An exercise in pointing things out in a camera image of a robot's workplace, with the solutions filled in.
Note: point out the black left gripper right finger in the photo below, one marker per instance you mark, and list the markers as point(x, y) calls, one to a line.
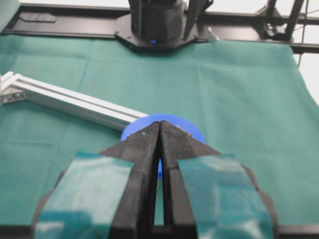
point(209, 195)

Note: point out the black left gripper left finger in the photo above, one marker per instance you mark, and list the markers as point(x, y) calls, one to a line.
point(110, 195)

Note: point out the blue plastic gear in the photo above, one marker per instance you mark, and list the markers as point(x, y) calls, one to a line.
point(177, 121)

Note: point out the green table cloth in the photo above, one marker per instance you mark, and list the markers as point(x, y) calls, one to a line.
point(248, 99)

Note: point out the square aluminium extrusion frame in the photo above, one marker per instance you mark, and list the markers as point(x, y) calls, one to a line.
point(16, 87)

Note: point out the black rail frame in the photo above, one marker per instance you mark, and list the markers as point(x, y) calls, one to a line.
point(59, 20)

